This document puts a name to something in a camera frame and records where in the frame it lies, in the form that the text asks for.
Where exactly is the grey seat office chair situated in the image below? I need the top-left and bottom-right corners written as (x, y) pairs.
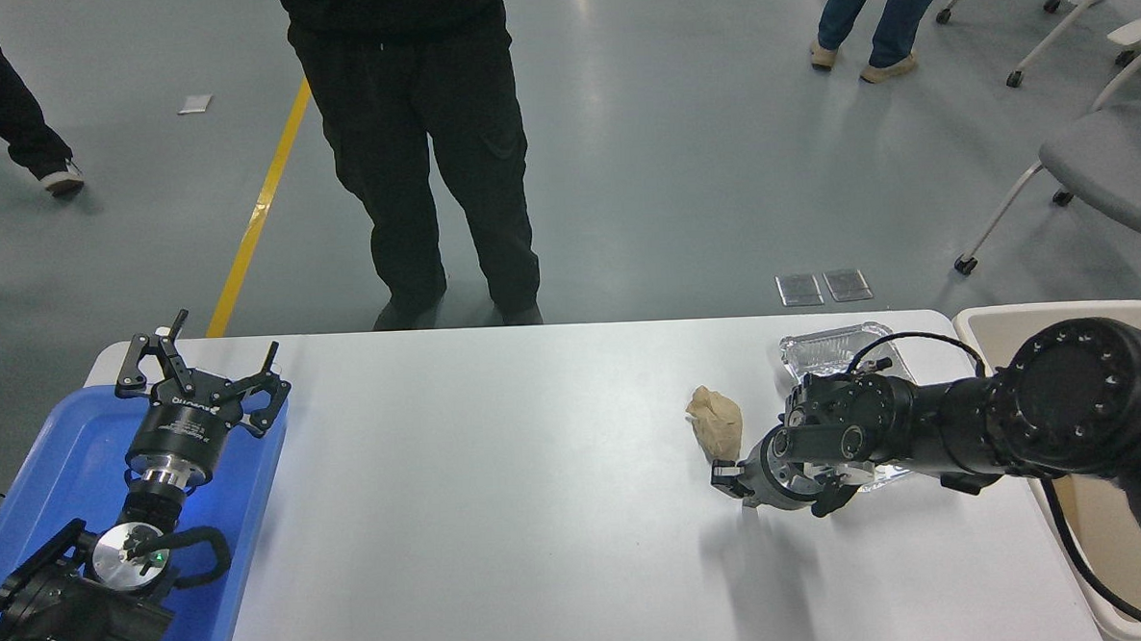
top-left (944, 36), bottom-right (1141, 276)

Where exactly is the silver foil plate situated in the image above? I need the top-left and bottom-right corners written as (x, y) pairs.
top-left (778, 320), bottom-right (922, 496)

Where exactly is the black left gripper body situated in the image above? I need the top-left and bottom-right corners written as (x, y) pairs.
top-left (122, 369), bottom-right (243, 475)

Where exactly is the metal floor socket cover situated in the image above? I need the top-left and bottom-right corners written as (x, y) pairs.
top-left (823, 267), bottom-right (874, 303)
top-left (775, 273), bottom-right (825, 308)

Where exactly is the white frame office chair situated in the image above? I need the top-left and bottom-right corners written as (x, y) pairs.
top-left (935, 0), bottom-right (1141, 91)

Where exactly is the crumpled tan paper ball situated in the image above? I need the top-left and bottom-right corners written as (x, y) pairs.
top-left (684, 382), bottom-right (746, 466)

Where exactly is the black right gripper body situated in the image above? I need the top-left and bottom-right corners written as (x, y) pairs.
top-left (737, 424), bottom-right (836, 512)

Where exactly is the large pale dustbin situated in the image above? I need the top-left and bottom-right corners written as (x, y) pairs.
top-left (952, 298), bottom-right (1141, 641)

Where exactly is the blue plastic tray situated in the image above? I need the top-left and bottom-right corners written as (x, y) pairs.
top-left (0, 376), bottom-right (299, 641)

